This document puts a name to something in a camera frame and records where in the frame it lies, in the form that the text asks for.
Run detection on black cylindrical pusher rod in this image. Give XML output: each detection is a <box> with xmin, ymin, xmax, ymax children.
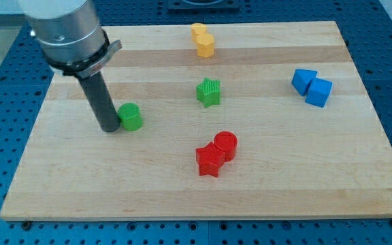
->
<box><xmin>78</xmin><ymin>72</ymin><xmax>120</xmax><ymax>133</ymax></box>

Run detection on green cylinder block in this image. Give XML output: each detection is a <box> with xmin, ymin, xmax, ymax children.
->
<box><xmin>118</xmin><ymin>103</ymin><xmax>143</xmax><ymax>131</ymax></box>

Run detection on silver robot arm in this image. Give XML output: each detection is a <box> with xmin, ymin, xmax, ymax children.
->
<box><xmin>18</xmin><ymin>0</ymin><xmax>122</xmax><ymax>132</ymax></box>

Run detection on green star block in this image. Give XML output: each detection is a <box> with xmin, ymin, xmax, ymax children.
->
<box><xmin>196</xmin><ymin>78</ymin><xmax>221</xmax><ymax>108</ymax></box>

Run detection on red star block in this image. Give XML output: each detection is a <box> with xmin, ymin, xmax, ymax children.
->
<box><xmin>195</xmin><ymin>142</ymin><xmax>225</xmax><ymax>178</ymax></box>

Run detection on yellow block rear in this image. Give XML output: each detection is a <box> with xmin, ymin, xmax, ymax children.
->
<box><xmin>191</xmin><ymin>22</ymin><xmax>208</xmax><ymax>42</ymax></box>

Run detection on yellow hexagon block front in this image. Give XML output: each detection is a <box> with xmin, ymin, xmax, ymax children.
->
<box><xmin>196</xmin><ymin>33</ymin><xmax>214</xmax><ymax>58</ymax></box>

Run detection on red cylinder block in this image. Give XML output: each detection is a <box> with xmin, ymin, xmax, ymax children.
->
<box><xmin>214</xmin><ymin>131</ymin><xmax>238</xmax><ymax>162</ymax></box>

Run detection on wooden board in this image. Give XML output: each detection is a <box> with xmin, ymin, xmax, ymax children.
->
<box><xmin>0</xmin><ymin>21</ymin><xmax>392</xmax><ymax>221</ymax></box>

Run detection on blue triangle block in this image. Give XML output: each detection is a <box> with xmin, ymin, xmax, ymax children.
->
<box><xmin>291</xmin><ymin>69</ymin><xmax>318</xmax><ymax>96</ymax></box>

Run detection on blue cube block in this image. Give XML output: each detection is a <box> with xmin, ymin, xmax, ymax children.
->
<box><xmin>305</xmin><ymin>78</ymin><xmax>333</xmax><ymax>108</ymax></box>

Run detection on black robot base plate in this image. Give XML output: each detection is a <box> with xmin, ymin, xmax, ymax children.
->
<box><xmin>165</xmin><ymin>0</ymin><xmax>240</xmax><ymax>10</ymax></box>

